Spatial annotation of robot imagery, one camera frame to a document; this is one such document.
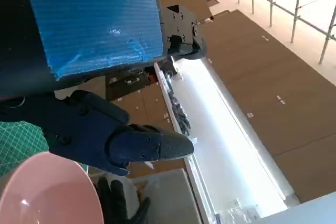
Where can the green cutting mat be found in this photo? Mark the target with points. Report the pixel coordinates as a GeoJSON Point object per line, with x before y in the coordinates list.
{"type": "Point", "coordinates": [18, 142]}

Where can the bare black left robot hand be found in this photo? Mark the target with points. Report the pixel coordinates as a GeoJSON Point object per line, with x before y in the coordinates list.
{"type": "Point", "coordinates": [92, 24]}

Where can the pink bowl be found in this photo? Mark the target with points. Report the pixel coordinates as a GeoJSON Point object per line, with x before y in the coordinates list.
{"type": "Point", "coordinates": [52, 195]}

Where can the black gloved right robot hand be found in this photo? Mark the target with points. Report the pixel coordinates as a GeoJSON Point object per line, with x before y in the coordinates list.
{"type": "Point", "coordinates": [115, 203]}

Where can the white metal scaffold rack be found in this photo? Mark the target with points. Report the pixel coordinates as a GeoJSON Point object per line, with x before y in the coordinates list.
{"type": "Point", "coordinates": [296, 6]}

